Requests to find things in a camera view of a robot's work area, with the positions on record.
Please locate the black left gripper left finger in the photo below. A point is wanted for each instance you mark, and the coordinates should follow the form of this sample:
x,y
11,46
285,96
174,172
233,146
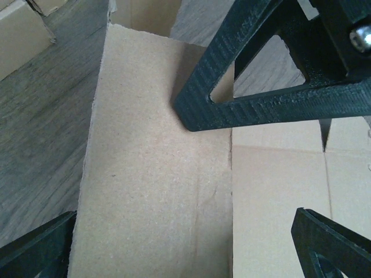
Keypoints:
x,y
43,252

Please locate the large cardboard box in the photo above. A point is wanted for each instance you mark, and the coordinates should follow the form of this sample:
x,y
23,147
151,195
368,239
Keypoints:
x,y
159,201

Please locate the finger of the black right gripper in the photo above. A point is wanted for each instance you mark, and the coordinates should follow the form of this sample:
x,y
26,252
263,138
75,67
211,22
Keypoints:
x,y
331,51

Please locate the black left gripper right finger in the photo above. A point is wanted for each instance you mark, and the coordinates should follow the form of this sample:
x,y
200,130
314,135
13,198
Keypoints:
x,y
328,249

